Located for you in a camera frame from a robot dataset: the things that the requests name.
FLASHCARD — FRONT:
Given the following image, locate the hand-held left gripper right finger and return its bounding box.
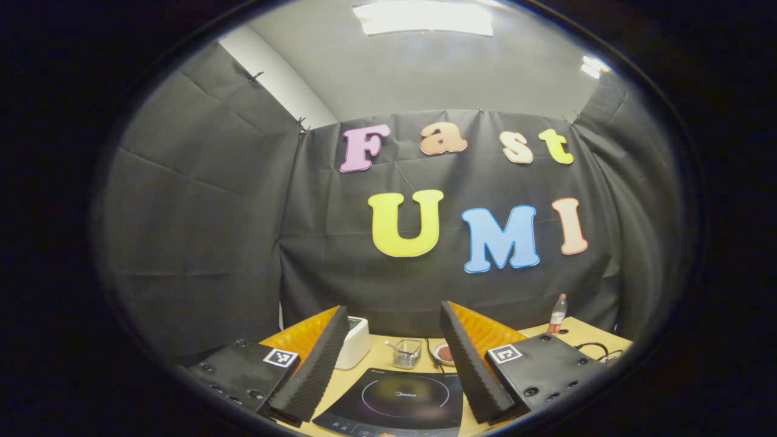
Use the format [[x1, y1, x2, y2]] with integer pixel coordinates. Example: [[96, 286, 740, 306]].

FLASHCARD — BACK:
[[438, 300, 608, 425]]

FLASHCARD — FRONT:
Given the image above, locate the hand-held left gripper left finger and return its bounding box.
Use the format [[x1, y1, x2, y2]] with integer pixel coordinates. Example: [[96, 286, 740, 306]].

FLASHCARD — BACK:
[[182, 305, 351, 425]]

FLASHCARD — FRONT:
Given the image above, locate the black induction cooktop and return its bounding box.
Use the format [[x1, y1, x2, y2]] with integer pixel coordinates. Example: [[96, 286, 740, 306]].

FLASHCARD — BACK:
[[313, 368, 465, 437]]

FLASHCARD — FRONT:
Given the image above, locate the white toaster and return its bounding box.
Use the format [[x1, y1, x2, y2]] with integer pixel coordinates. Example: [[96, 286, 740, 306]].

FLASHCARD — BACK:
[[334, 316, 371, 371]]

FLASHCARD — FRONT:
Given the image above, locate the clear bottle with red label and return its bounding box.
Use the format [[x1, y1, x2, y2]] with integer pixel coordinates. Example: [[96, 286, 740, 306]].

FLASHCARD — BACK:
[[548, 293, 569, 334]]

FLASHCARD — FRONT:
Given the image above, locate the small ceiling light panel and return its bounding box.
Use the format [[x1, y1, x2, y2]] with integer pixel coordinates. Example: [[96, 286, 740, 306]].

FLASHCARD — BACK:
[[580, 55, 609, 80]]

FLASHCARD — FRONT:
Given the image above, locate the large ceiling light panel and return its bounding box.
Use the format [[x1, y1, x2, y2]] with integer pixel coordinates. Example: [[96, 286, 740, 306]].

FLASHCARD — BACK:
[[352, 0, 494, 36]]

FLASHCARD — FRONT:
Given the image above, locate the black cooktop power cable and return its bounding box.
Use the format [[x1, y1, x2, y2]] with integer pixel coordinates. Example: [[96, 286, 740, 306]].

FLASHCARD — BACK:
[[424, 338, 445, 373]]

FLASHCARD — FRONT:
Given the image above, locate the wire mesh basket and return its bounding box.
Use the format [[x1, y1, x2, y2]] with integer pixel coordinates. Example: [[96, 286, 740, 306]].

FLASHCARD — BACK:
[[392, 338, 423, 370]]

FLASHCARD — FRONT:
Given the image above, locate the thin black looped cable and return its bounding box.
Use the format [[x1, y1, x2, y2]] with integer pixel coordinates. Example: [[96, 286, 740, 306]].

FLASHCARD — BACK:
[[574, 342, 626, 362]]

